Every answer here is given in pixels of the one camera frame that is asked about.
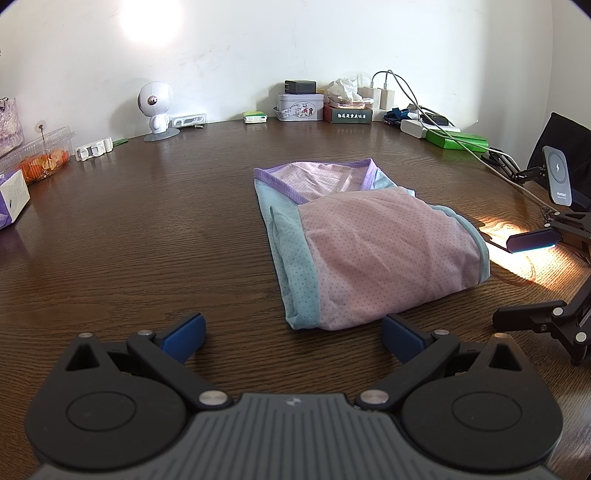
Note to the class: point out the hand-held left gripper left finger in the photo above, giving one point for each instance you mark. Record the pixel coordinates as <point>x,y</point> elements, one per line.
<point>182,334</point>

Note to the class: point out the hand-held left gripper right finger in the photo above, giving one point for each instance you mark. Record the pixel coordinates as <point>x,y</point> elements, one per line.
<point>404,337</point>

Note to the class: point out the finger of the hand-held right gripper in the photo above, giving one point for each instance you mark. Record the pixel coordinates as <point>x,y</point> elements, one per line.
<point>526,317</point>
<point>531,241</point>

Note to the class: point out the pink blue purple garment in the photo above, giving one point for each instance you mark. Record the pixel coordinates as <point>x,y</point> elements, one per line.
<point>369,249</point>

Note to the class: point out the black chair back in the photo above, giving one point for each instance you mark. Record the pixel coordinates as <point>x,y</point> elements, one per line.
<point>579,143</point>

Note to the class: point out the black power adapter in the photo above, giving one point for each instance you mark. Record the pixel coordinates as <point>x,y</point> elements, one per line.
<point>438,121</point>

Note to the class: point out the white flat box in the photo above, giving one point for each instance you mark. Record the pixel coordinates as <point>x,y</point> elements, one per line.
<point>413,129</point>

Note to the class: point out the small green strip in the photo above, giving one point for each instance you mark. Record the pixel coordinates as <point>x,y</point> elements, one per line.
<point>121,141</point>

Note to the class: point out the white power adapter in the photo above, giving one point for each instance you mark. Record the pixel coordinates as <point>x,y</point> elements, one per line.
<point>369,96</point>
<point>387,98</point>

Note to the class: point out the white plastic clip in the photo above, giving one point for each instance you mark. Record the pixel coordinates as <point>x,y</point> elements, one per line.
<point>92,150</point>

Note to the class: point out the white flat device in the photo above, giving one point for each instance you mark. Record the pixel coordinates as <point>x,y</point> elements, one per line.
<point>188,120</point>

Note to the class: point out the white purple tissue box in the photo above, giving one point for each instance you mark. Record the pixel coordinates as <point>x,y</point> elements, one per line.
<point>13,198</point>

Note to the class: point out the dark green tissue box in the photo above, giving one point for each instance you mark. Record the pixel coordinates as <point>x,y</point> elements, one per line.
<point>347,115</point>

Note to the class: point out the clear plastic box of oranges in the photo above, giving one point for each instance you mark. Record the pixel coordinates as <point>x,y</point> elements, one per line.
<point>41,159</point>

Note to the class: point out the green tissue packet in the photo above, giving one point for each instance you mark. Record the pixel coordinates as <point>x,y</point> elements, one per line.
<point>255,117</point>

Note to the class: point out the white tissue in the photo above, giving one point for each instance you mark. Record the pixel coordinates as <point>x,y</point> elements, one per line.
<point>344,90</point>

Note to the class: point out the lilac printed tin box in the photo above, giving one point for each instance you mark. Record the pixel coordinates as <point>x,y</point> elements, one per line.
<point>300,110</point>

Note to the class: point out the black charger block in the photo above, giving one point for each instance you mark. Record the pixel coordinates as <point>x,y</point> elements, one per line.
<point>300,86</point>

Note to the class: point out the grey magnetic phone mount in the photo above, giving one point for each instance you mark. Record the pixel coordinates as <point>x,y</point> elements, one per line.
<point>558,175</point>

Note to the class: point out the white robot-shaped camera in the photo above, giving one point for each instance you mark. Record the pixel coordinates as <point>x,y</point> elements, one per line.
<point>156,99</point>

